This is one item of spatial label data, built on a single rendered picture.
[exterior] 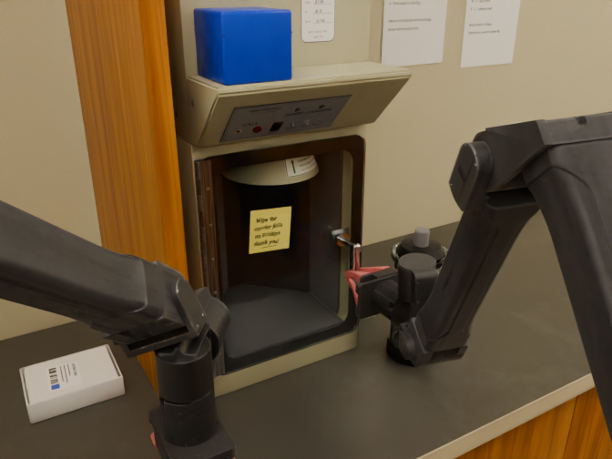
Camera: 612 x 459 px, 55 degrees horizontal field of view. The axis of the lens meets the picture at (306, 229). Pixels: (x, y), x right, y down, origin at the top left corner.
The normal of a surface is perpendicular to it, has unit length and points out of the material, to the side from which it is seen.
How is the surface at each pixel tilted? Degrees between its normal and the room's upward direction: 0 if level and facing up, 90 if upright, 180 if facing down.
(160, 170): 90
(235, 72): 90
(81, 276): 70
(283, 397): 0
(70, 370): 0
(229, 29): 90
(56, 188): 90
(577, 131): 50
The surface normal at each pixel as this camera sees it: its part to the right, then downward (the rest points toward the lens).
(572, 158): 0.11, -0.29
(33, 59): 0.50, 0.34
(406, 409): 0.00, -0.92
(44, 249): 0.93, -0.27
